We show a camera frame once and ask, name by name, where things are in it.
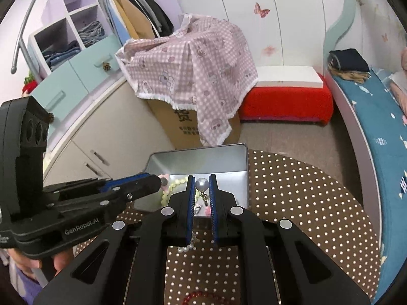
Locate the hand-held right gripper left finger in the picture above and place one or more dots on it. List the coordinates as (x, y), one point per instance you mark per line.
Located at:
(191, 209)

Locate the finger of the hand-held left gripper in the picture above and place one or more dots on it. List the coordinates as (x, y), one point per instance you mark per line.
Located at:
(127, 182)
(143, 192)

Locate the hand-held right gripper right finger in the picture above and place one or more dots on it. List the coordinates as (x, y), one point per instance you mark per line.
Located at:
(212, 216)

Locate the pink flower hair clip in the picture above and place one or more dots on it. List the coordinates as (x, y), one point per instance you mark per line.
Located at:
(208, 211)
(164, 176)

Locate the pearl drop earring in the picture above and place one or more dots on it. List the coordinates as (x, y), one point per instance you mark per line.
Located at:
(201, 184)

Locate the silver metal tin box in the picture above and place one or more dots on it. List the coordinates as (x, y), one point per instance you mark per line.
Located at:
(203, 165)

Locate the person's left forearm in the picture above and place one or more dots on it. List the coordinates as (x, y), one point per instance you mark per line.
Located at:
(25, 286)

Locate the person's left hand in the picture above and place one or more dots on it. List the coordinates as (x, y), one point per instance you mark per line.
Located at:
(62, 260)

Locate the small pearl strand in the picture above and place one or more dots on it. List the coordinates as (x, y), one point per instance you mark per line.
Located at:
(182, 249)

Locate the pinecone ornament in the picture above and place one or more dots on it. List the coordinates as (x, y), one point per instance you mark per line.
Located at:
(50, 118)
(106, 66)

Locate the cream cabinet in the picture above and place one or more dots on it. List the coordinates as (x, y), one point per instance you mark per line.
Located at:
(111, 117)

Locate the cardboard box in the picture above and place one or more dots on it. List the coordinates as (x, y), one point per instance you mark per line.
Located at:
(178, 124)

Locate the red strawberry plush toy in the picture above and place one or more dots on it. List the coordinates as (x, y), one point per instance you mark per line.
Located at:
(30, 85)

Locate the brown polka-dot tablecloth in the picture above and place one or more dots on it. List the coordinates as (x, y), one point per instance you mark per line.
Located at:
(302, 213)

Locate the folded dark blue jeans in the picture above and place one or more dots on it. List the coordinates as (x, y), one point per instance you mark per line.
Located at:
(60, 57)

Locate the pink checked cloth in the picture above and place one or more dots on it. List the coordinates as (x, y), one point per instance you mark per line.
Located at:
(190, 70)

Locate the grey metal handrail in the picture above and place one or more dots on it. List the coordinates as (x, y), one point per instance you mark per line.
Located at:
(19, 36)

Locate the red bench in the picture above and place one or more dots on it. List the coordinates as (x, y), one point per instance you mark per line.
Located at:
(286, 101)

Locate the folded light blue jeans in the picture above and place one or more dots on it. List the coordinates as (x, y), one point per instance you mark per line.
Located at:
(90, 33)

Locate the light blue hanging shirt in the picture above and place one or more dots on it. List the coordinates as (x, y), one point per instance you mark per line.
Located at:
(117, 22)

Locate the tan hanging coat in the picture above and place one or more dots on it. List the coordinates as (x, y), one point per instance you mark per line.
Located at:
(133, 16)

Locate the pink flower sticker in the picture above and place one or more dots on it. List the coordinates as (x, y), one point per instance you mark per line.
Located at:
(269, 50)

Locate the dark hanging jackets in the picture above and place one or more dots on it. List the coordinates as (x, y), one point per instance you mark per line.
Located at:
(155, 9)

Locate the blue patterned bed sheet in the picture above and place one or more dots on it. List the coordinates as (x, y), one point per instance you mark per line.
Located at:
(381, 117)

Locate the folded tan clothing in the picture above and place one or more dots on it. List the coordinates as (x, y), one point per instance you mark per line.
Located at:
(349, 76)

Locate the white wardrobe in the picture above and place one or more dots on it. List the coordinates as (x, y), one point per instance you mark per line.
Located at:
(222, 0)

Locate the folded dark clothes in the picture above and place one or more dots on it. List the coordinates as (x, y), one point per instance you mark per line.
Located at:
(349, 58)

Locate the pink butterfly sticker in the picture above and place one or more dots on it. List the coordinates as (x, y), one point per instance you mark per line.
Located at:
(262, 9)

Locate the white cloth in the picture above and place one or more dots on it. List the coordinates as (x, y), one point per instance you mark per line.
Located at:
(392, 77)

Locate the teal bunk bed frame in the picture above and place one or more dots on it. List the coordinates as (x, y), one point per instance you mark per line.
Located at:
(341, 12)

